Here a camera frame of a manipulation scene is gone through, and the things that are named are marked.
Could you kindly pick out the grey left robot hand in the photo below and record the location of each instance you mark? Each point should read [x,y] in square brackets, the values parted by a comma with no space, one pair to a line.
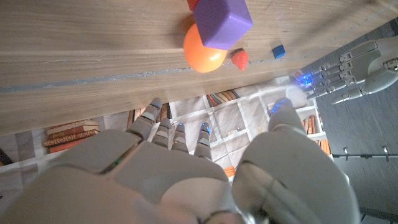
[357,70]

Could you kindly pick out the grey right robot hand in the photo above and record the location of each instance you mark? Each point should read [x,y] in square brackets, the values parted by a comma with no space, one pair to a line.
[174,180]

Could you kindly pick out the purple magnetic cube block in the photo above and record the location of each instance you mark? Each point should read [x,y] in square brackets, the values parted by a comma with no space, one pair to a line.
[222,23]

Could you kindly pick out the red magnetic cube block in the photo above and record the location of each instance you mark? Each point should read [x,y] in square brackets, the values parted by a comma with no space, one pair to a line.
[192,3]

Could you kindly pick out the orange ball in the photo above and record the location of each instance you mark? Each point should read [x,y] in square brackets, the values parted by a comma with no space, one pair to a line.
[202,57]

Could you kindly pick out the small blue cube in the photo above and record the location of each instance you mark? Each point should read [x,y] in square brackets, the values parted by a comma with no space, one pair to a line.
[278,51]

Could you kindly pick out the printed bookshelf backdrop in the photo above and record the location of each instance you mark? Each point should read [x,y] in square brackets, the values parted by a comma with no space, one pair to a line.
[233,118]

